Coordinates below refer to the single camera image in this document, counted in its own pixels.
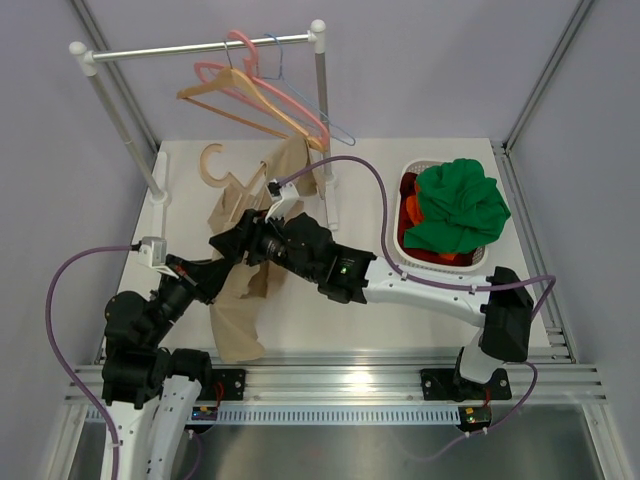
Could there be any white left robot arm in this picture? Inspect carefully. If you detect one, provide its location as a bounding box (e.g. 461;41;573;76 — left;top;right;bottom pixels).
101;255;245;479

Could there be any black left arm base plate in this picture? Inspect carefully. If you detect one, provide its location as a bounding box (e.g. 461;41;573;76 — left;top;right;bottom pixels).
198;368;247;402

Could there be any silver clothes rack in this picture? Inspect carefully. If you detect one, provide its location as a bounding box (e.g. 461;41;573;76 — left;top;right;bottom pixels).
69;19;330;234

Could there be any dark red cloth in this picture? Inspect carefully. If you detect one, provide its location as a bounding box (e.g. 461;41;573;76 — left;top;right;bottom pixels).
396;172;473;267

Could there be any aluminium frame post left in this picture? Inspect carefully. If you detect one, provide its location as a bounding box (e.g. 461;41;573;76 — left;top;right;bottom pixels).
67;0;160;153

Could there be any thick pink plastic hanger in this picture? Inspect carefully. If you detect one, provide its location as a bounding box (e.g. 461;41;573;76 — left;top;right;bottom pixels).
193;29;331;151

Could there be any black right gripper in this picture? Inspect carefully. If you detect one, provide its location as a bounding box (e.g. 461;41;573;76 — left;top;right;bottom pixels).
210;207;320;284

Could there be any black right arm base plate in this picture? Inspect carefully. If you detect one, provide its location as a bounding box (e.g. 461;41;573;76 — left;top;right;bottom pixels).
420;368;512;403

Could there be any beige wooden hanger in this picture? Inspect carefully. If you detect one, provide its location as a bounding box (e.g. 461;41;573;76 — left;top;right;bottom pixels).
198;143;266;222

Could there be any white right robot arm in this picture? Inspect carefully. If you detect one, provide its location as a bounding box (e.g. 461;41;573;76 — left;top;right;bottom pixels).
209;210;534;397

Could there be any white laundry basket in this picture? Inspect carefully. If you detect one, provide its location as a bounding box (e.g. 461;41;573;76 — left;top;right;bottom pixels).
392;158;489;274

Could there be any blue wire hanger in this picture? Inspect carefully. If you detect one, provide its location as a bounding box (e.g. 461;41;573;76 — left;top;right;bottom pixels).
264;33;357;147

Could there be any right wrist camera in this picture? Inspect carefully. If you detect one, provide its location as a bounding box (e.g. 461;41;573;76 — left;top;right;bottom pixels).
265;180;304;222

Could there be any white slotted cable duct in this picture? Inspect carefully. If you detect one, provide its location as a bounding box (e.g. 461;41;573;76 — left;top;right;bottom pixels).
186;405;461;426

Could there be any orange cloth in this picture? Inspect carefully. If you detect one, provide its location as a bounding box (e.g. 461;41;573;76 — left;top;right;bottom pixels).
405;194;458;263

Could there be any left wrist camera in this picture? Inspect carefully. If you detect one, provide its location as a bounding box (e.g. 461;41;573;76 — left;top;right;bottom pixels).
132;236;176;277

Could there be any aluminium frame post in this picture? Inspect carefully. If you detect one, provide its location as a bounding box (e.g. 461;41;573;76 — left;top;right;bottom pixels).
67;0;160;153
501;0;598;155

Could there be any green cloth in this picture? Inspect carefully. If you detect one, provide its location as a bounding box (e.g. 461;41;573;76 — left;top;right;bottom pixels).
412;158;511;253

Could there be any aluminium frame post right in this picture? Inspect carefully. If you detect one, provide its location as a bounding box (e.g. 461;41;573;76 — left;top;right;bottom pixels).
501;0;598;155

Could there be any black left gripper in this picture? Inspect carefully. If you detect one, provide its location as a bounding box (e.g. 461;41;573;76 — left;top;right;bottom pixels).
144;253;232;347

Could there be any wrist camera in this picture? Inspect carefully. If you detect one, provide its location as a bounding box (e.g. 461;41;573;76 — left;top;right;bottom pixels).
265;180;304;222
132;236;176;277

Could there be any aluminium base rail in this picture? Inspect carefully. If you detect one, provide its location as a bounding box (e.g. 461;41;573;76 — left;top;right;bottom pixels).
63;349;609;404

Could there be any orange wooden hanger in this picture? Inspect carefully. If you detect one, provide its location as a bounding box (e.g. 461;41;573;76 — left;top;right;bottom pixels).
176;39;327;152

